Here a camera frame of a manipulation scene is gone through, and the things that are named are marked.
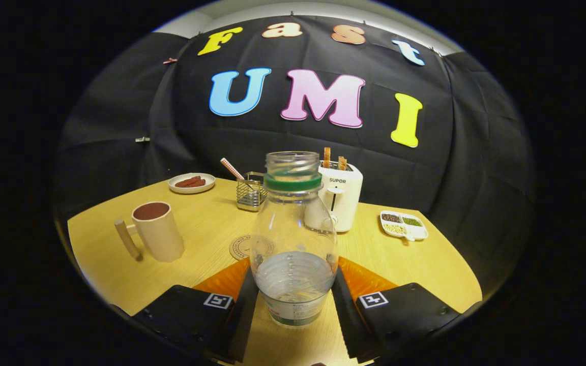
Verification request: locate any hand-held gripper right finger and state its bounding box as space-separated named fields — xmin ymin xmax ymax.
xmin=331 ymin=256 xmax=461 ymax=364

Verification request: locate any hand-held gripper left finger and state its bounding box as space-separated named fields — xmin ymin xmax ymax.
xmin=130 ymin=257 xmax=259 ymax=364

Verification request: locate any round wooden coaster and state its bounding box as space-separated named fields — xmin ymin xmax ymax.
xmin=229 ymin=234 xmax=276 ymax=261

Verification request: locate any clear plastic juice bottle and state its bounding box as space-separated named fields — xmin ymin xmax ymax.
xmin=250 ymin=151 xmax=339 ymax=327

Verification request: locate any cream cup with wooden handle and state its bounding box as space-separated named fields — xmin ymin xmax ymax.
xmin=114 ymin=201 xmax=185 ymax=263

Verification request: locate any wooden table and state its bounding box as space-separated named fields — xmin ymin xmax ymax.
xmin=67 ymin=177 xmax=483 ymax=366

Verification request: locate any white divided bean dish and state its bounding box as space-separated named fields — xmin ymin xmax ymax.
xmin=379 ymin=210 xmax=429 ymax=242

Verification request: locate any white toaster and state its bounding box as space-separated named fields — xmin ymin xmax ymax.
xmin=306 ymin=161 xmax=363 ymax=233

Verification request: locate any white round plate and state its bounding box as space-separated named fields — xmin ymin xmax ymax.
xmin=168 ymin=173 xmax=216 ymax=195

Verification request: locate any striped paper straw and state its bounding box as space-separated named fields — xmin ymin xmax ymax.
xmin=220 ymin=158 xmax=245 ymax=181

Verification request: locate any black backdrop cloth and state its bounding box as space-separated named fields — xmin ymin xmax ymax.
xmin=54 ymin=15 xmax=535 ymax=300

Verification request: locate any metal wire mesh holder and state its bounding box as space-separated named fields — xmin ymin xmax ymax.
xmin=236 ymin=172 xmax=268 ymax=212

